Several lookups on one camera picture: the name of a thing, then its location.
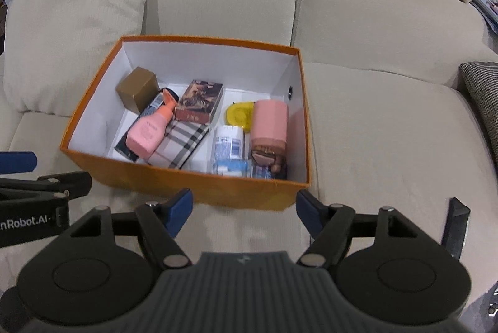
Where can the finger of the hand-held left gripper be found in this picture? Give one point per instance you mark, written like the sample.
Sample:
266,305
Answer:
17,161
58,185

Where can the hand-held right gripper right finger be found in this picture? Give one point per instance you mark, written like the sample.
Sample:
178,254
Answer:
311,210

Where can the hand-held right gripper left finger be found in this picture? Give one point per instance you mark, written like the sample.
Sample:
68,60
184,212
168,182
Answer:
179,210

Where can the orange cardboard box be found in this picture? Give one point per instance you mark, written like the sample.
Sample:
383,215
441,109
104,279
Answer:
155,189

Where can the plaid case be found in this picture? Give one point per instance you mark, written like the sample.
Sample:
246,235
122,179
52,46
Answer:
183,142

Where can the clear plastic box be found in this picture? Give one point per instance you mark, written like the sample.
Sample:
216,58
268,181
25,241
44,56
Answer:
231,166

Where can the dark blue bottle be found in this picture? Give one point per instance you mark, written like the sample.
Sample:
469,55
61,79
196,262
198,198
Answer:
131,153

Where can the white tube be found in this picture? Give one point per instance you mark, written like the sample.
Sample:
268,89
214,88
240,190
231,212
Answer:
229,144

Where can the pink bottle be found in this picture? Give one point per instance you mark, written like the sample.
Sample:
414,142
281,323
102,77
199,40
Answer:
148,132

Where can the yellow tape measure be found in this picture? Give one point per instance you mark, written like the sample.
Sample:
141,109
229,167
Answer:
238,115

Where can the illustrated card box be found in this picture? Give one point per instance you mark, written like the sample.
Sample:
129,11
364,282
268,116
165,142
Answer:
200,99

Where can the brown cardboard box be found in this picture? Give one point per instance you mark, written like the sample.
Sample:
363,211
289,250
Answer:
136,87

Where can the beige sofa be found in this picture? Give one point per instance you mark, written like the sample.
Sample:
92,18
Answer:
369,122

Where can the black phone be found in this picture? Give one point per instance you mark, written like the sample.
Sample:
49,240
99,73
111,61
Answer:
455,228

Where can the beige pillow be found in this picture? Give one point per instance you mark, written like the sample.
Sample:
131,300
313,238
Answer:
77,25

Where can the checkered cushion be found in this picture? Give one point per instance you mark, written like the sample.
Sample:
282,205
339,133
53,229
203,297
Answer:
482,91

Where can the stack of magazines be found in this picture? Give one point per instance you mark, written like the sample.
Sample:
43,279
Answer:
490,9

